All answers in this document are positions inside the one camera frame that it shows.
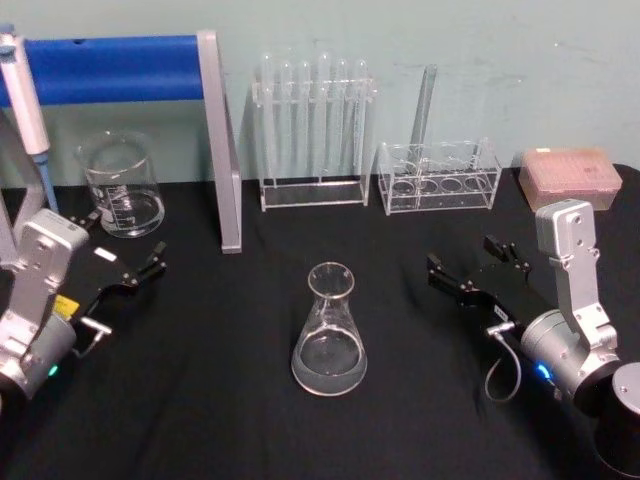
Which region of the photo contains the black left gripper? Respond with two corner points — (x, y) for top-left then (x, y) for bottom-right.
(53, 211), (169, 326)

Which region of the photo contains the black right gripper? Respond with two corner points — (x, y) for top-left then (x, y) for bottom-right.
(425, 234), (557, 347)

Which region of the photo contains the clear glass beaker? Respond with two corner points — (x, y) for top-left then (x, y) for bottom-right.
(73, 130), (167, 239)

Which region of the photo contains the low clear acrylic tube rack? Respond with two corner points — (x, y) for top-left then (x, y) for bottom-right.
(376, 138), (504, 217)

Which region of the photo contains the pink pipette tip box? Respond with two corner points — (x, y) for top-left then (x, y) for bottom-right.
(516, 145), (624, 212)

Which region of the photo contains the long clear glass tube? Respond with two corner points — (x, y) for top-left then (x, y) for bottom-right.
(409, 63), (440, 169)

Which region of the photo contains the white and blue pipette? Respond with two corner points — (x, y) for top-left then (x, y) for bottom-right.
(0, 21), (61, 215)

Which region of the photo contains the blue and grey pipette stand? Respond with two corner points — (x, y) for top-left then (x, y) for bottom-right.
(0, 29), (245, 256)

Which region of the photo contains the tall clear acrylic tube rack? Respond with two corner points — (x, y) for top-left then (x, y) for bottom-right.
(251, 74), (380, 214)

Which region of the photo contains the clear glass conical flask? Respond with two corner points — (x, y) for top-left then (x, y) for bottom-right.
(290, 261), (369, 398)

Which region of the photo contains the black table cloth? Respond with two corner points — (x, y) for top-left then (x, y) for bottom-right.
(0, 163), (640, 480)

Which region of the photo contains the clear test tube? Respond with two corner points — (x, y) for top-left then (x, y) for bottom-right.
(315, 50), (334, 181)
(259, 51), (279, 181)
(333, 57), (351, 182)
(294, 59), (312, 184)
(277, 59), (295, 184)

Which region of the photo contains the thin left gripper cable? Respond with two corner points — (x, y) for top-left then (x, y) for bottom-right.
(73, 315), (114, 359)

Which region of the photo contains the thin gripper cable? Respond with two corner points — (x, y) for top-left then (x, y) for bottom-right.
(73, 315), (114, 359)
(483, 323), (527, 403)

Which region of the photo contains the thin right gripper cable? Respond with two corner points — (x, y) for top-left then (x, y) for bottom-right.
(483, 323), (527, 403)

